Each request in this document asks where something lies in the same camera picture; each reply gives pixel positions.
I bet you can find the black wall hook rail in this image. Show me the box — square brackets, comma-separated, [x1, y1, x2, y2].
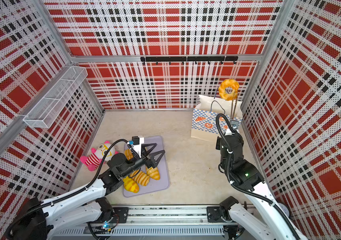
[140, 56, 239, 64]

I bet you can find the yellow orange striped bread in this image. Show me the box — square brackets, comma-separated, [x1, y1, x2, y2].
[123, 177, 139, 194]

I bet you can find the pink striped plush toy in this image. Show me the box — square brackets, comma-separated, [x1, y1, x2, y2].
[80, 141, 118, 172]

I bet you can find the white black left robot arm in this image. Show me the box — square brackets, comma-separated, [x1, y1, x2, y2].
[4, 136, 165, 240]

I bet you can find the striped croissant bread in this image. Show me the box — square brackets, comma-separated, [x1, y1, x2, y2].
[146, 167, 160, 181]

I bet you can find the ridged long bread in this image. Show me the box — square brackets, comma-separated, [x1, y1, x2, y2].
[129, 170, 150, 187]
[124, 149, 134, 161]

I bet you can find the lower ridged long bread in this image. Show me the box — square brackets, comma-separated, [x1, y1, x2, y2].
[129, 170, 150, 187]

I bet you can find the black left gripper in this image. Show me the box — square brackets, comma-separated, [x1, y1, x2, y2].
[120, 142, 165, 178]

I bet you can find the blue checkered paper bag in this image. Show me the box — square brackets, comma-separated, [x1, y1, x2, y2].
[191, 86, 243, 143]

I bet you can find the small black analog clock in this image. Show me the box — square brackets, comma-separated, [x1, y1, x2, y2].
[278, 202, 291, 218]

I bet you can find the white wire mesh basket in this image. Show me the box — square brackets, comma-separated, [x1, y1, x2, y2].
[23, 66, 87, 129]

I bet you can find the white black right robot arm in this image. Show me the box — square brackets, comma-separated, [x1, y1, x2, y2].
[215, 114, 307, 240]

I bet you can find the lavender plastic tray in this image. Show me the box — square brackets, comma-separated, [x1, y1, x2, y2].
[122, 136, 170, 198]

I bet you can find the steel tongs red handle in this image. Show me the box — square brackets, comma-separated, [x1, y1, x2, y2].
[230, 89, 238, 122]

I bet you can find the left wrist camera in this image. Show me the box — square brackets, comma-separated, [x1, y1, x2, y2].
[128, 136, 144, 159]

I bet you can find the ring shaped donut bread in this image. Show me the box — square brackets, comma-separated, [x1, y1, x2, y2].
[218, 79, 240, 101]

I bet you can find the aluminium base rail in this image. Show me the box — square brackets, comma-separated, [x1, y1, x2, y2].
[47, 204, 285, 240]

